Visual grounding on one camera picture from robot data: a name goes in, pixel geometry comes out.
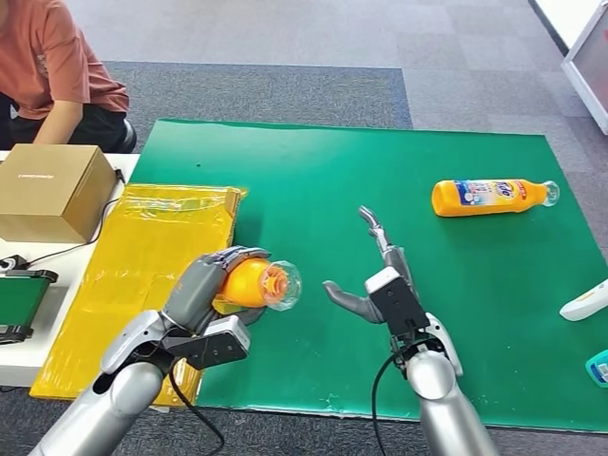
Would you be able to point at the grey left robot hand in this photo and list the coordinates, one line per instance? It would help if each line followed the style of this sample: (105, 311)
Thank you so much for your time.
(194, 292)

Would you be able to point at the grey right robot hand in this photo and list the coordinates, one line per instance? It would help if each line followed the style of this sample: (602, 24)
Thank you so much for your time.
(399, 264)

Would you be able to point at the orange bottle with clear cap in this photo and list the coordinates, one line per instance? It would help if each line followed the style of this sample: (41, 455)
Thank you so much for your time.
(252, 284)
(489, 196)

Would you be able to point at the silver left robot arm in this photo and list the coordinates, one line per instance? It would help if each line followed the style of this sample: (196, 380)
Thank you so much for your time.
(118, 390)

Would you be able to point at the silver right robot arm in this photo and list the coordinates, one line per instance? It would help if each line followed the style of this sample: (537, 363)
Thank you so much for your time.
(441, 403)

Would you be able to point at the person's forearm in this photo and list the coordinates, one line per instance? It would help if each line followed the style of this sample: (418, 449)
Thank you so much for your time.
(59, 123)

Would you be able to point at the white plastic bottle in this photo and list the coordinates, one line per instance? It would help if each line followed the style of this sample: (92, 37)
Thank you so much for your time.
(585, 302)

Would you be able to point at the yellow film wrapped box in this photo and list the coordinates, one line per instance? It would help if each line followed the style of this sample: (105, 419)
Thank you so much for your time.
(137, 252)

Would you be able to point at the green mat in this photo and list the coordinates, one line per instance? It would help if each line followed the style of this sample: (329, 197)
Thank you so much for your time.
(360, 182)

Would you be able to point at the brown cardboard box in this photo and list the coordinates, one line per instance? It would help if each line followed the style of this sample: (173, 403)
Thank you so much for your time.
(52, 192)

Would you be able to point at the black framed green belt device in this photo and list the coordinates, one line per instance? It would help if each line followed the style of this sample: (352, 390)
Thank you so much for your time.
(19, 302)

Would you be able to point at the teal plastic item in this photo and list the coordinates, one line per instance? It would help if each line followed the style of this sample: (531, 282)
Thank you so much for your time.
(599, 368)

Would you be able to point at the person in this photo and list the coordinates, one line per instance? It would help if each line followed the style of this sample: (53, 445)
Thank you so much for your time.
(52, 56)

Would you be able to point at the white framed board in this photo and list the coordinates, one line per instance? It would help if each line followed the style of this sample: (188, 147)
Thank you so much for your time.
(589, 63)

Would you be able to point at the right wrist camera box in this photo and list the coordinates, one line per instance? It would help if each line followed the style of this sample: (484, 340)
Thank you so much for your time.
(397, 302)

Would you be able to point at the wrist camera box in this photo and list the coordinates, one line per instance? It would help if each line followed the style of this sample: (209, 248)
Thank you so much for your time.
(213, 343)
(397, 302)

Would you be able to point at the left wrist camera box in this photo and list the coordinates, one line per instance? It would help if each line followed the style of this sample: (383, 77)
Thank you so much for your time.
(213, 343)

